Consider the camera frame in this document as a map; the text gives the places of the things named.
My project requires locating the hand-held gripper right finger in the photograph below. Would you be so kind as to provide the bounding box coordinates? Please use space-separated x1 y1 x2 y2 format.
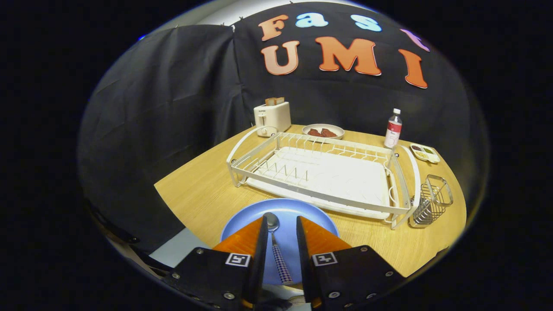
296 216 407 309

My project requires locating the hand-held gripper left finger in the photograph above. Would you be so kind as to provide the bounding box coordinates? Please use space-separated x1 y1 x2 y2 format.
162 215 269 310

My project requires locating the checkered handle metal spoon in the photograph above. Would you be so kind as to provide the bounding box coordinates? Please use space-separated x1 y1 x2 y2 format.
264 212 294 286

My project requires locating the blue plate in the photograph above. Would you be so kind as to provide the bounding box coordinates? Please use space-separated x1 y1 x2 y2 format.
220 198 340 286

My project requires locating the white wire dish rack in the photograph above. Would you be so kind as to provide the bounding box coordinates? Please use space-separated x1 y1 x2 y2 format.
226 126 421 230

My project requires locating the metal wire basket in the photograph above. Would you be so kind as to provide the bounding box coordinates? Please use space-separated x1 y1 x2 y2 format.
409 175 454 228

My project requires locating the small white plate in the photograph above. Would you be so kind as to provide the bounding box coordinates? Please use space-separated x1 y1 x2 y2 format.
302 124 345 140

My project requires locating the white divided dish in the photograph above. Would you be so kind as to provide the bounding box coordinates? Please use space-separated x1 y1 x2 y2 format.
409 143 441 164

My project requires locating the white toaster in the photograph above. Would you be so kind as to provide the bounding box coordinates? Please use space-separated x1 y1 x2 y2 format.
253 102 292 137

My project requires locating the clear plastic water bottle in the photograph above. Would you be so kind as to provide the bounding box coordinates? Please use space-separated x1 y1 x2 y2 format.
384 108 403 149

